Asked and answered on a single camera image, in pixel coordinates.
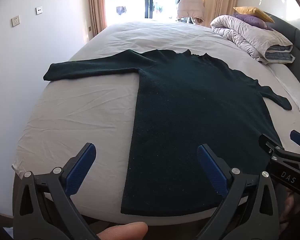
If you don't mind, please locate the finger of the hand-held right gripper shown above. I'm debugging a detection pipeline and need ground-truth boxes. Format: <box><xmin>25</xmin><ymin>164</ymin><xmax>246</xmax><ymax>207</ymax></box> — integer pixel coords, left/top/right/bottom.
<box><xmin>289</xmin><ymin>129</ymin><xmax>300</xmax><ymax>157</ymax></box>
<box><xmin>259</xmin><ymin>134</ymin><xmax>284</xmax><ymax>161</ymax></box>

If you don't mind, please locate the bed with white sheet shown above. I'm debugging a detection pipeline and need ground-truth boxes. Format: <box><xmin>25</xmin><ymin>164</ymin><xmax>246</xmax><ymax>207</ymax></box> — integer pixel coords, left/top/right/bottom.
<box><xmin>11</xmin><ymin>20</ymin><xmax>300</xmax><ymax>227</ymax></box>

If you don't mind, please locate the yellow pillow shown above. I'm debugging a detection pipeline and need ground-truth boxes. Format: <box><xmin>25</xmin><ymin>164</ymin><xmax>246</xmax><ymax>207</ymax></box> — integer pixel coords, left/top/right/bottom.
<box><xmin>233</xmin><ymin>6</ymin><xmax>275</xmax><ymax>23</ymax></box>

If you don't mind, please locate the flat white pillow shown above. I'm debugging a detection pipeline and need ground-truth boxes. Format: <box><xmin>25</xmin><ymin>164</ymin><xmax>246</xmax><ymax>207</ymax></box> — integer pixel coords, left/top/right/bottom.
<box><xmin>267</xmin><ymin>62</ymin><xmax>300</xmax><ymax>117</ymax></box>

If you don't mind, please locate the person's left hand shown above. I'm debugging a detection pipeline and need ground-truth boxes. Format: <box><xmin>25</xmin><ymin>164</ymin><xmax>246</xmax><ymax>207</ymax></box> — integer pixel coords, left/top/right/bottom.
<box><xmin>95</xmin><ymin>221</ymin><xmax>149</xmax><ymax>240</ymax></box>

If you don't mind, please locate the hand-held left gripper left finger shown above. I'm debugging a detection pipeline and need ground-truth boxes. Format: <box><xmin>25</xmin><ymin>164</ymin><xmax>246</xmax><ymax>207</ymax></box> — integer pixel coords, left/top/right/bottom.
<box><xmin>12</xmin><ymin>142</ymin><xmax>98</xmax><ymax>240</ymax></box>

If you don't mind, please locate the beige puffer jacket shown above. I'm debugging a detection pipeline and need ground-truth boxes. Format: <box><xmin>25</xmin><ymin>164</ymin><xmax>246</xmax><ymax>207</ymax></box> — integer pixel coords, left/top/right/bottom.
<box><xmin>176</xmin><ymin>0</ymin><xmax>205</xmax><ymax>25</ymax></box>

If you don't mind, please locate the folded white duvet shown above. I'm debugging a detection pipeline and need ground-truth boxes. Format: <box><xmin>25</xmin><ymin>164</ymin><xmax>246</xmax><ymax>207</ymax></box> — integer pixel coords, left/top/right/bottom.
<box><xmin>210</xmin><ymin>15</ymin><xmax>295</xmax><ymax>65</ymax></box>

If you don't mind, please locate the black framed window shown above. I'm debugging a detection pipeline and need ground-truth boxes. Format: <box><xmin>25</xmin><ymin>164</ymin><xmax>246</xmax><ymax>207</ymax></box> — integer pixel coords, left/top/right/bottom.
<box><xmin>104</xmin><ymin>0</ymin><xmax>203</xmax><ymax>27</ymax></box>

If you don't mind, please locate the purple pillow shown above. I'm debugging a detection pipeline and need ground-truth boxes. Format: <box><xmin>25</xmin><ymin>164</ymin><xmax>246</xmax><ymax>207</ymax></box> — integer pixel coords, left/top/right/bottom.
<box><xmin>231</xmin><ymin>14</ymin><xmax>274</xmax><ymax>31</ymax></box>

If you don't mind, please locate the dark green sweater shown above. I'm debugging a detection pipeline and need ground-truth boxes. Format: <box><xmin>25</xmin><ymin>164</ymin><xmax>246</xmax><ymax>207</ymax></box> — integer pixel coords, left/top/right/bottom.
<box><xmin>43</xmin><ymin>49</ymin><xmax>292</xmax><ymax>217</ymax></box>

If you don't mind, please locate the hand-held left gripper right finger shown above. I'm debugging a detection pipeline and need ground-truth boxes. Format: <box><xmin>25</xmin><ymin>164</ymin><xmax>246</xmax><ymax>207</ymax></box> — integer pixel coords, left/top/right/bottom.
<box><xmin>197</xmin><ymin>144</ymin><xmax>280</xmax><ymax>240</ymax></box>

